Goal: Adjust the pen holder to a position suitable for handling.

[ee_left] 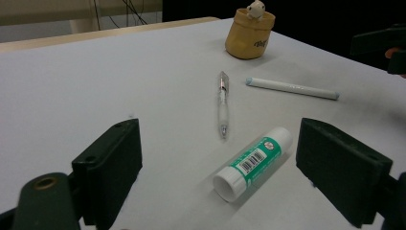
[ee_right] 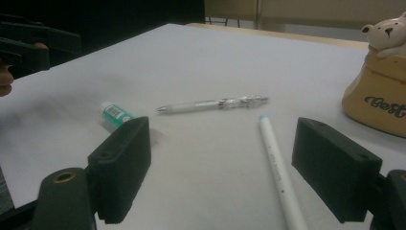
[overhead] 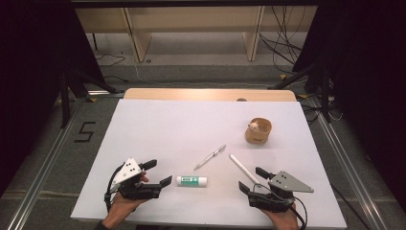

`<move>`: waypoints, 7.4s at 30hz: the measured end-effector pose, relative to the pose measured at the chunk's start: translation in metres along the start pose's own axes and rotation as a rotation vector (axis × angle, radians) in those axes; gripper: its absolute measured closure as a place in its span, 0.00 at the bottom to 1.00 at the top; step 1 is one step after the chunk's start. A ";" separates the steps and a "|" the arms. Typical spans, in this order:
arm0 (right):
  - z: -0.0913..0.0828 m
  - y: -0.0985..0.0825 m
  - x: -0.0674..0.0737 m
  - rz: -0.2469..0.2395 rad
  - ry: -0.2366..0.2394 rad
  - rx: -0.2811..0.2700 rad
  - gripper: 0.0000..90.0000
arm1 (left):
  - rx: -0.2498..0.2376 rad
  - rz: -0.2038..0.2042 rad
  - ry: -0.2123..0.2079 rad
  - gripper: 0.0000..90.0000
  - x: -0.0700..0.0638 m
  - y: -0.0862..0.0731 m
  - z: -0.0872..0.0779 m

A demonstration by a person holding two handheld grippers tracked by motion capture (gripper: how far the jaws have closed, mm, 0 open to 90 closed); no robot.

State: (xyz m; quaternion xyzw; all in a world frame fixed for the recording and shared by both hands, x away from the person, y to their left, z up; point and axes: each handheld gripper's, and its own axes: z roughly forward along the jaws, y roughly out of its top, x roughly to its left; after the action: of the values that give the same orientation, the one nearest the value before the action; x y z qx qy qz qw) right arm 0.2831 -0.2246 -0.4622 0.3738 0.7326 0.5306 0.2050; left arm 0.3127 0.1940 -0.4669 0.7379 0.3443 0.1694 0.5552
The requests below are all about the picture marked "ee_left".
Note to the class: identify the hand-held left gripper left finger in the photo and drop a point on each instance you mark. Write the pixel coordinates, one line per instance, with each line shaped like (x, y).
(108, 166)

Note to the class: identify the white table board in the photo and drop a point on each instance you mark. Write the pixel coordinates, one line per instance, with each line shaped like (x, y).
(127, 80)

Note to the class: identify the white and green glue stick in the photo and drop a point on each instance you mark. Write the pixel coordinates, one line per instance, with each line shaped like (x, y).
(252, 161)

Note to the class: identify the tan pen holder with figurine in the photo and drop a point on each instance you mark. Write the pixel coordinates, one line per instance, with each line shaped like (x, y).
(245, 38)

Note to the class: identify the white pen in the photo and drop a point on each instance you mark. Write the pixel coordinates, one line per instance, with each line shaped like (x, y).
(287, 87)

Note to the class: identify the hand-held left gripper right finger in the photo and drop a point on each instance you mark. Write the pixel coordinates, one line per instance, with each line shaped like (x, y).
(344, 172)

